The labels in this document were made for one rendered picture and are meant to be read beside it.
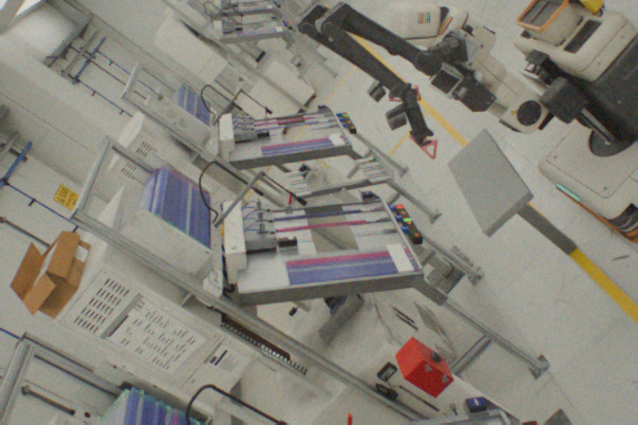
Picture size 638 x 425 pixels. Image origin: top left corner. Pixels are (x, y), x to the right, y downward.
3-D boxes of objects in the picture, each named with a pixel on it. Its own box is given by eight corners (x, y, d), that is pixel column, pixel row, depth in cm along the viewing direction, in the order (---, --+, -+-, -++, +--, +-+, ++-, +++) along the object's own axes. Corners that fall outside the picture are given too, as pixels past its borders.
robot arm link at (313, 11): (310, -1, 257) (306, -8, 266) (296, 32, 263) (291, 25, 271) (408, 41, 275) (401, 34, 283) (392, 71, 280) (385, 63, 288)
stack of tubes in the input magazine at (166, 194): (210, 194, 306) (160, 161, 296) (210, 249, 260) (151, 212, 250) (194, 215, 309) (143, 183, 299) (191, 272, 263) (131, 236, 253)
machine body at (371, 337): (440, 316, 356) (354, 255, 334) (491, 408, 293) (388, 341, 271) (360, 397, 371) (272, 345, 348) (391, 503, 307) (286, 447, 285)
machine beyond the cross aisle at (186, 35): (328, 53, 807) (198, -54, 739) (341, 70, 733) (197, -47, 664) (258, 139, 837) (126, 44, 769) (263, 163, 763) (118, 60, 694)
